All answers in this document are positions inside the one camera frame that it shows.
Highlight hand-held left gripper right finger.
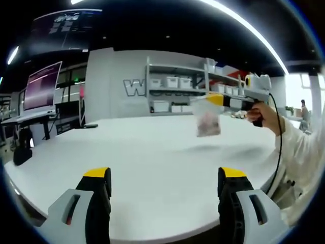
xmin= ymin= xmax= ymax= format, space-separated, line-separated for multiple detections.
xmin=217 ymin=166 xmax=286 ymax=244

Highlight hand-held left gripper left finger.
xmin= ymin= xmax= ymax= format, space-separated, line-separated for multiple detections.
xmin=38 ymin=167 xmax=112 ymax=244

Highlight clear resealable bag pink contents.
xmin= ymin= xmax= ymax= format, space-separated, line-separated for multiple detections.
xmin=190 ymin=95 xmax=222 ymax=138

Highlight person's right hand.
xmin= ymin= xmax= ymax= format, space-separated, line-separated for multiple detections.
xmin=245 ymin=103 xmax=277 ymax=130

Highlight person's white coat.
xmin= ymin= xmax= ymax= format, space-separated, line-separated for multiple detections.
xmin=265 ymin=172 xmax=309 ymax=227

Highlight group of white storage bins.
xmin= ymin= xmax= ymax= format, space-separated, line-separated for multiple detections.
xmin=152 ymin=57 xmax=246 ymax=114

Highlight grey metal storage rack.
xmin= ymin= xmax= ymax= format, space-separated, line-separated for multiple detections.
xmin=145 ymin=56 xmax=248 ymax=115

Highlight long ceiling light strip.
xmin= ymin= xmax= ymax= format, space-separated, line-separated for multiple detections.
xmin=210 ymin=0 xmax=288 ymax=74

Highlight black pouch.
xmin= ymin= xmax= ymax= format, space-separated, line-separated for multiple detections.
xmin=13 ymin=146 xmax=33 ymax=166

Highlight black office chair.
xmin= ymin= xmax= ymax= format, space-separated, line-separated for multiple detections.
xmin=17 ymin=128 xmax=35 ymax=153

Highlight thin tripod stand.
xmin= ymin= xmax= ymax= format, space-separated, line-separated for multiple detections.
xmin=78 ymin=98 xmax=87 ymax=128

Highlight black cabinet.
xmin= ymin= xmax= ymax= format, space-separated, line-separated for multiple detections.
xmin=55 ymin=100 xmax=82 ymax=135

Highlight grey standing desk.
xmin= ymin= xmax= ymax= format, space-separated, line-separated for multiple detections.
xmin=1 ymin=111 xmax=58 ymax=143

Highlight curved computer monitor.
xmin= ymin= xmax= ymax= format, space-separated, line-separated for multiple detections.
xmin=23 ymin=60 xmax=63 ymax=112

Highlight short ceiling light strip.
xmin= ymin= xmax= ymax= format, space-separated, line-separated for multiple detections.
xmin=7 ymin=45 xmax=20 ymax=65

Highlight hanging dark display screen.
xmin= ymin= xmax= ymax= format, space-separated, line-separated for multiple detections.
xmin=26 ymin=9 xmax=104 ymax=55

